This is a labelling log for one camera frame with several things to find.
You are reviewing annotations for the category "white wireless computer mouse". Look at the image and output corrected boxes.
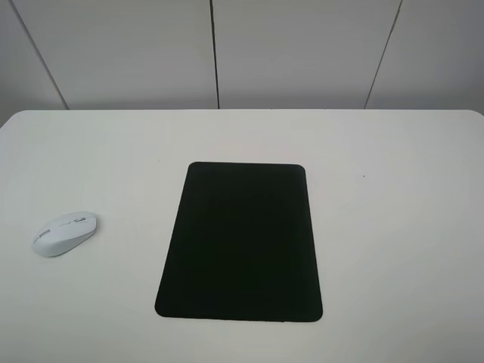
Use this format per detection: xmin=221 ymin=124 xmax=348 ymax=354
xmin=32 ymin=211 xmax=98 ymax=258

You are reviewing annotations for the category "black rectangular mouse pad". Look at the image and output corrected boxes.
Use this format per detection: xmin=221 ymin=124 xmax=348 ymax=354
xmin=154 ymin=162 xmax=323 ymax=322

